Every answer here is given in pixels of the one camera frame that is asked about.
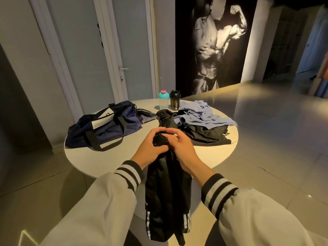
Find person's right hand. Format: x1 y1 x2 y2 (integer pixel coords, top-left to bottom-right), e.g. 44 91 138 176
161 128 203 175

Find person's left hand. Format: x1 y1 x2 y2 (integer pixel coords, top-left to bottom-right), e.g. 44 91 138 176
130 127 170 171

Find black white-striped sports shorts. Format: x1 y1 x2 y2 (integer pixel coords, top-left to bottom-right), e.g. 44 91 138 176
145 133 193 246

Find person's left forearm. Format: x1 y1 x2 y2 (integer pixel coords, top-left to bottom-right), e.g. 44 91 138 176
40 160 145 246

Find person's right forearm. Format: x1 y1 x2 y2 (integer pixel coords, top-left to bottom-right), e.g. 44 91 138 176
190 164 328 246

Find black crumpled garment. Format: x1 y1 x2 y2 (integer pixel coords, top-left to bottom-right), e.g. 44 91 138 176
155 109 180 131

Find clear teal-lid shaker bottle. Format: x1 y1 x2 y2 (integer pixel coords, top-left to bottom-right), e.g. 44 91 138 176
158 91 170 111

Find black shaker bottle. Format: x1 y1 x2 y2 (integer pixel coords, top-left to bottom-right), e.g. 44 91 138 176
169 90 182 111

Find black folded garment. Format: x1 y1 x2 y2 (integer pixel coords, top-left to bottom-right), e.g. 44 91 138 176
179 124 232 146

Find lavender blue shirt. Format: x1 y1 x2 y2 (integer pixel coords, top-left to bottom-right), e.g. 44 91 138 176
173 100 238 130

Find navy blue duffel bag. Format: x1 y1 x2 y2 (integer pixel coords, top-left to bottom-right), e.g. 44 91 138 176
65 100 157 152

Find white frosted glass door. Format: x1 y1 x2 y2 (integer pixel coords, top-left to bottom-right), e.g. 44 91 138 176
93 0 158 101

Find blue door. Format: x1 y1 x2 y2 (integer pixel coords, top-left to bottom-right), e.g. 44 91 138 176
296 5 328 74

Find black-and-white bodybuilder wall poster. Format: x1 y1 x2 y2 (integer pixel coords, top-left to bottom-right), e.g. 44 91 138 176
175 0 258 97

